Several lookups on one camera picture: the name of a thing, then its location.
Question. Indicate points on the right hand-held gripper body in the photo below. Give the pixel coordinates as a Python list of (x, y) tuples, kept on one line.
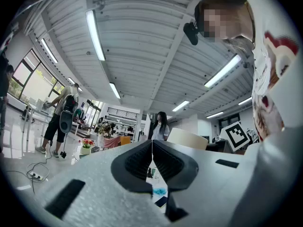
[(235, 137)]

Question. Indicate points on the teal fluffy ball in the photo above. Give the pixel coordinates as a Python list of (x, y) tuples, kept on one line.
[(159, 191)]

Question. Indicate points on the cream ceramic mug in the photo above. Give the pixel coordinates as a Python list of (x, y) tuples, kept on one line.
[(187, 138)]

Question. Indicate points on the white power strip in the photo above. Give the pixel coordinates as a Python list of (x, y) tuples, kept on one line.
[(36, 176)]

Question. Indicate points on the pink draped cloth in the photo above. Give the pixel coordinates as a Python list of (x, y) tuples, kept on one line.
[(112, 142)]

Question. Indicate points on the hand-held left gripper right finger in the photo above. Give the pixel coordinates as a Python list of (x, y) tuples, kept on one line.
[(187, 174)]

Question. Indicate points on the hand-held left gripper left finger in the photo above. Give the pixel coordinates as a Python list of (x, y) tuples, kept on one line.
[(120, 171)]

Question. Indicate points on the black head-worn camera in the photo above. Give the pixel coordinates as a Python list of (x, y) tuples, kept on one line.
[(191, 34)]

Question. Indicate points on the person's face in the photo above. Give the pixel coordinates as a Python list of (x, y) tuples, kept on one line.
[(236, 20)]

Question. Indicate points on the group of ceiling tube lights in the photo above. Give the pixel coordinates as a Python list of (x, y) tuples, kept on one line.
[(94, 32)]

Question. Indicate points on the small grey box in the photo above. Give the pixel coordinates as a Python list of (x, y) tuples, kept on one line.
[(95, 149)]

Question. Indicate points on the white work table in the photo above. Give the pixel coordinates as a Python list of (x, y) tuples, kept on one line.
[(38, 112)]

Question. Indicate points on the orange cushioned chair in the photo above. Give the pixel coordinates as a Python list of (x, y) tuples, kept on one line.
[(125, 141)]

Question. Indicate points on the cream pot of red flowers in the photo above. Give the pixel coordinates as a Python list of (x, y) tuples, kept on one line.
[(85, 150)]

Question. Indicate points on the person's white printed t-shirt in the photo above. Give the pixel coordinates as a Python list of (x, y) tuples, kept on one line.
[(265, 15)]

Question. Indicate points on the white shelving rack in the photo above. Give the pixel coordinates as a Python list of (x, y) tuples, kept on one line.
[(120, 122)]

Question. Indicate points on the large window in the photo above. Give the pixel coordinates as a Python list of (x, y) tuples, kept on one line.
[(33, 84)]

